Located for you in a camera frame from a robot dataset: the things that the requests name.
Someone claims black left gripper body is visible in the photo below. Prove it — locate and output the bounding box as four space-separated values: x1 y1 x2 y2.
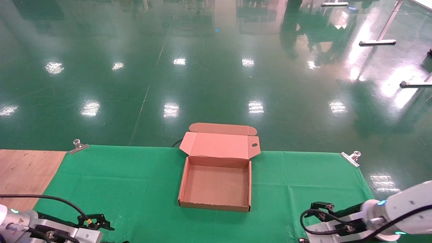
37 212 80 227

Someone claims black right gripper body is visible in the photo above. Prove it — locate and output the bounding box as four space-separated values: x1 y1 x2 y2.
332 202 367 221

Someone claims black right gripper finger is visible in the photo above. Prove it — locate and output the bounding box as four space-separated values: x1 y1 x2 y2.
310 202 335 214

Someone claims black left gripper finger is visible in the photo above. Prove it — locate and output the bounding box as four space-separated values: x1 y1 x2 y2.
77 214 115 232

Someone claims open brown cardboard box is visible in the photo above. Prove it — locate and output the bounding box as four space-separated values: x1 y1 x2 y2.
178 123 261 213

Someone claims silver binder clip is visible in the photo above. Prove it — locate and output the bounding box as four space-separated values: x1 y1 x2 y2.
340 151 361 168
69 139 89 155

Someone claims green cloth mat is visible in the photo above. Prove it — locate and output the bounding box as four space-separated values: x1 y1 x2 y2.
34 145 399 243

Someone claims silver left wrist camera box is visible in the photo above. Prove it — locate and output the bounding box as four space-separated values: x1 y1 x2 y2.
32 219 103 243

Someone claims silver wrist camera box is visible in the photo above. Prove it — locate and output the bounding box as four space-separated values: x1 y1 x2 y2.
32 219 103 243
305 219 367 243

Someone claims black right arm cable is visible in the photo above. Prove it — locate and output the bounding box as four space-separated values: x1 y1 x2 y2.
300 204 432 243

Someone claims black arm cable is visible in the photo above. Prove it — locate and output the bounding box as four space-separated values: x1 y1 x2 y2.
0 194 93 226
300 204 432 243

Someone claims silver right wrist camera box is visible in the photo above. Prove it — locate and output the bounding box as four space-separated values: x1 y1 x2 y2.
305 219 367 243

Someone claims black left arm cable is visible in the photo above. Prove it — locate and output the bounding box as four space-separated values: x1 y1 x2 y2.
0 194 93 226

